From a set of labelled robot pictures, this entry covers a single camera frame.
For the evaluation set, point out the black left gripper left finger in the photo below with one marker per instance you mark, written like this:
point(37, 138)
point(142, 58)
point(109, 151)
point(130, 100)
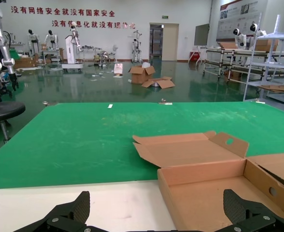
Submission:
point(79, 207)

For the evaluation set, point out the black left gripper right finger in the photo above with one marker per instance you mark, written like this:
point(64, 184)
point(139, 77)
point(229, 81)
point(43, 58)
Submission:
point(236, 210)

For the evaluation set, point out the open cardboard box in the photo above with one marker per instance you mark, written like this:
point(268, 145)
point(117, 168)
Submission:
point(192, 154)

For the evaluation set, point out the red box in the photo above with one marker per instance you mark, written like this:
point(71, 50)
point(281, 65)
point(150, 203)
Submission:
point(195, 56)

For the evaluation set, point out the green table mat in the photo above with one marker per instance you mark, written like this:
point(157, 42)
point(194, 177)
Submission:
point(84, 135)

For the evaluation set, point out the small white tag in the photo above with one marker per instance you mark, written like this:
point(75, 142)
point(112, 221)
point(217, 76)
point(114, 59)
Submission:
point(110, 106)

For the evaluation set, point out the metal table edge clip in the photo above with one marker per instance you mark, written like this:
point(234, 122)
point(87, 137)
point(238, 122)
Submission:
point(165, 103)
point(50, 104)
point(259, 102)

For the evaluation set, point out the black stool with chrome base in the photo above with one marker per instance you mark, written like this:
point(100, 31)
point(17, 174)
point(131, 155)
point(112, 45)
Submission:
point(4, 110)

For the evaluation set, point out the flat cardboard sheets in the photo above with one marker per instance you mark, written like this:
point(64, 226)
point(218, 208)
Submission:
point(279, 88)

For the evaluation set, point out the open upright cardboard carton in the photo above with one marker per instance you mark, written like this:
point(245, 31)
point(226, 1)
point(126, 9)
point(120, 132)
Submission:
point(138, 77)

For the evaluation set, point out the white pink bag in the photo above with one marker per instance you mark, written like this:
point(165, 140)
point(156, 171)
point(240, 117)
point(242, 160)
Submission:
point(118, 68)

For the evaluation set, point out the flat open cardboard carton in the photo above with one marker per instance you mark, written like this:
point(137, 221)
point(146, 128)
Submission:
point(166, 83)

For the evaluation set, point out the cardboard boxes pile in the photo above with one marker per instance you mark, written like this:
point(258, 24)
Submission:
point(26, 63)

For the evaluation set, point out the tall white robot stand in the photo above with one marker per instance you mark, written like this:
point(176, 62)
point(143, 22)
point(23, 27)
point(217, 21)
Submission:
point(70, 50)

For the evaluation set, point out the grey background table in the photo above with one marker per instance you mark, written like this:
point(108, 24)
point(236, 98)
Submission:
point(50, 51)

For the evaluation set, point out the cluttered background workbench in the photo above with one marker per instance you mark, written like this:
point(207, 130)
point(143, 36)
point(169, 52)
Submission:
point(89, 47)

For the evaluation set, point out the white standing fan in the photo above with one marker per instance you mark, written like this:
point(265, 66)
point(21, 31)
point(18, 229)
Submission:
point(115, 47)

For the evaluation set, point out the brown cardboard strips on rack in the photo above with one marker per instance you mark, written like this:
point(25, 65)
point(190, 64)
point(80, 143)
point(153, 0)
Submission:
point(227, 45)

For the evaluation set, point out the brown carton on rack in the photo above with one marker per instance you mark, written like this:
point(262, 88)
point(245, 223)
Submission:
point(265, 44)

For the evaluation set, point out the small white humanoid robot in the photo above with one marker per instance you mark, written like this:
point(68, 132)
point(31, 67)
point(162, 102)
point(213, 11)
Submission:
point(136, 48)

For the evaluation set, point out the black white humanoid robot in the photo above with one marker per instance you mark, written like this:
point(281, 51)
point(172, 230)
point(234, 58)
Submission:
point(32, 38)
point(51, 38)

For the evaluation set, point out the white round-headed robot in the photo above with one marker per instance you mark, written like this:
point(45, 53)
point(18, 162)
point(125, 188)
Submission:
point(239, 36)
point(254, 27)

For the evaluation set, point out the dark display board on stand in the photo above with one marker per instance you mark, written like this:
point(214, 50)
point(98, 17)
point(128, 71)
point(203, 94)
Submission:
point(201, 35)

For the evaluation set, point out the beige door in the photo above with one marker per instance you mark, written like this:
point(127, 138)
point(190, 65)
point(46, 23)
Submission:
point(171, 43)

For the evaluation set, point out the white metal shelf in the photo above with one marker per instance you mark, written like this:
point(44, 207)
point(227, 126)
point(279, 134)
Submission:
point(277, 35)

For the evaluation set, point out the green exit sign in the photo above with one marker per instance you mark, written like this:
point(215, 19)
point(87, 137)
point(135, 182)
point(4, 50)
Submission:
point(165, 17)

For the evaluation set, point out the pipe frame workbench rack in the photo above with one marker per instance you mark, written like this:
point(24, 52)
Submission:
point(241, 52)

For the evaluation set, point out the large wall poster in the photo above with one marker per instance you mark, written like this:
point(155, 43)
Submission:
point(229, 24)

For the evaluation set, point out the red Chinese wall slogan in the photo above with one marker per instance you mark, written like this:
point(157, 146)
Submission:
point(48, 11)

